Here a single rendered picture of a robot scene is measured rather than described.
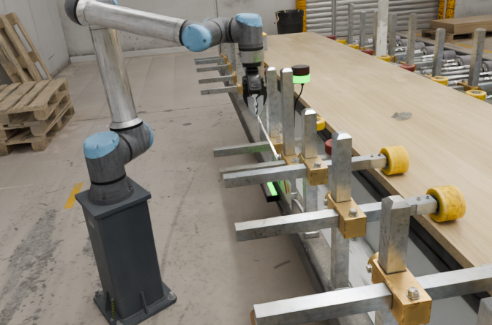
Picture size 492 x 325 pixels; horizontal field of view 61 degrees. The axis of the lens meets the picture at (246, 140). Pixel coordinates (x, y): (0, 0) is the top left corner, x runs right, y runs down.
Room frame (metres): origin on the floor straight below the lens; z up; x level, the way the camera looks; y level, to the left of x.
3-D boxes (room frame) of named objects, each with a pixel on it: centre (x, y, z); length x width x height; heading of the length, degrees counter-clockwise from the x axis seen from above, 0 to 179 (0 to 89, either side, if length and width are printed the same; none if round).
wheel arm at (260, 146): (1.55, -0.08, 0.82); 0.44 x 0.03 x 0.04; 97
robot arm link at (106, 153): (1.66, 0.61, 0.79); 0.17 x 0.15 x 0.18; 154
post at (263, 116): (1.85, -0.08, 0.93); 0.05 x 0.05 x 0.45; 7
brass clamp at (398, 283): (0.58, -0.24, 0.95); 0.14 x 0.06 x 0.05; 7
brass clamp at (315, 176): (1.07, -0.18, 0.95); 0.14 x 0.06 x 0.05; 7
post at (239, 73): (2.59, 0.01, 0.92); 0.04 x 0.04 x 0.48; 7
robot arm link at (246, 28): (1.53, -0.04, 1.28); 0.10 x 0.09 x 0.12; 64
